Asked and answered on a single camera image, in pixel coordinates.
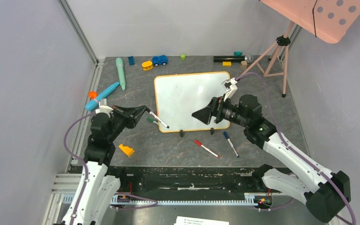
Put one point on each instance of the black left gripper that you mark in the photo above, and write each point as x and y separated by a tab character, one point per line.
134	114

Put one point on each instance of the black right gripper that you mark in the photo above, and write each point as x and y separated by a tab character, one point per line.
216	108

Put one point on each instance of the black whiteboard marker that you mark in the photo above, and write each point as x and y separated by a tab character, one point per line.
159	120

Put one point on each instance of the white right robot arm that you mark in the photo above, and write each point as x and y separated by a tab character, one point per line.
322	191

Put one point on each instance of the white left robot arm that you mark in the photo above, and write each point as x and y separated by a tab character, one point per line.
96	187

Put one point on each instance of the green whiteboard marker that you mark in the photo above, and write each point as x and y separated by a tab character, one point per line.
152	121

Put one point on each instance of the blue whiteboard marker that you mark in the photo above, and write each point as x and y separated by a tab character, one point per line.
230	143

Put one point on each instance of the orange framed whiteboard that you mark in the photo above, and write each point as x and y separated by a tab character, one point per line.
178	96

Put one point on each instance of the red whiteboard marker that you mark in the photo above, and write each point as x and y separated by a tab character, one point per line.
207	149

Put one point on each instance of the orange wedge block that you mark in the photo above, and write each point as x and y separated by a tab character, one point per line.
126	150

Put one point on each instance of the blue toy crayon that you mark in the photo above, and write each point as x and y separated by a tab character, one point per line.
92	104

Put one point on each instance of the orange toy piece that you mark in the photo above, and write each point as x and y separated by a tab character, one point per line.
92	95

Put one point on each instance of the yellow block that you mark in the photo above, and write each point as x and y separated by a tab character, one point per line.
226	64

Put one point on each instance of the yellow oval toy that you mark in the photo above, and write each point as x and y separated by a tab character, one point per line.
147	65

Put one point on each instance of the mint green toy crayon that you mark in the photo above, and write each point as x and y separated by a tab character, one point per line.
121	74

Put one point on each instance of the dark blue block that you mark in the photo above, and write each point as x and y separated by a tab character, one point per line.
131	60

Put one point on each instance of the beige wooden block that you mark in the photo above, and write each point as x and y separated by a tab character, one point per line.
244	64

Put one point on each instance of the blue toy car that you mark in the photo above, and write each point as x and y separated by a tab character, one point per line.
159	60

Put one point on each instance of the black microphone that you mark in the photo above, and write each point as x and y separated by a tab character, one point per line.
240	58

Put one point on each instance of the pink tripod stand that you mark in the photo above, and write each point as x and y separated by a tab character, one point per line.
281	43

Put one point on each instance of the printed paper sheet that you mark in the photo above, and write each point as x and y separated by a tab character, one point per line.
198	221

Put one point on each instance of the pink perforated tray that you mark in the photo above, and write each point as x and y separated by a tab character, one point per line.
328	20

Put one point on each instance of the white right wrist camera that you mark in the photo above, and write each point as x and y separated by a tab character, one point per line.
230	88

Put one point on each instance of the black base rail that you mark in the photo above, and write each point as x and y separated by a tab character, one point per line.
164	183

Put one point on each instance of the white cable duct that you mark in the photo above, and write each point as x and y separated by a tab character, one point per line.
122	200

